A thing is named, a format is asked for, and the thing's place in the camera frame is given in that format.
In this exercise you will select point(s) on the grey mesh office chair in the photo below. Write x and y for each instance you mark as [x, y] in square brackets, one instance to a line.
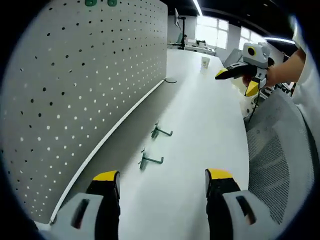
[280, 160]

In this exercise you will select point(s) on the person's right hand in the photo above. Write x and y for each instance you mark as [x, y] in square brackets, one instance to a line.
[275, 76]

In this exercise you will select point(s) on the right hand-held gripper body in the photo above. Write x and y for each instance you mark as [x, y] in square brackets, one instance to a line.
[260, 56]

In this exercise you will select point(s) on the white perforated mounting plate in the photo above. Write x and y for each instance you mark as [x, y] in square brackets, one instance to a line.
[112, 82]

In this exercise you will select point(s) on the white paper cup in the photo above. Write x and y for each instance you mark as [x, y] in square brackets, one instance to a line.
[205, 62]

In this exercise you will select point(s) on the ceiling light strip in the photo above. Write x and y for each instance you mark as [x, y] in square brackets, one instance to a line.
[196, 5]
[280, 40]

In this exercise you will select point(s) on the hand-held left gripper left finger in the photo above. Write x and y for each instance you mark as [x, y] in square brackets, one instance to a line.
[82, 217]

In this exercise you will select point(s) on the bright window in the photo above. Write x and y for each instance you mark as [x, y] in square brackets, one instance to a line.
[252, 37]
[212, 32]

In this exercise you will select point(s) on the black monitor stand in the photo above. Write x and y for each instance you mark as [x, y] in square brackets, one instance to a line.
[183, 32]

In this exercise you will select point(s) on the round grey desk grommet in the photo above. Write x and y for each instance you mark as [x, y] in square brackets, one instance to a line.
[171, 80]

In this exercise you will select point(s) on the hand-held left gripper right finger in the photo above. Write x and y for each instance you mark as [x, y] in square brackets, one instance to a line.
[230, 215]

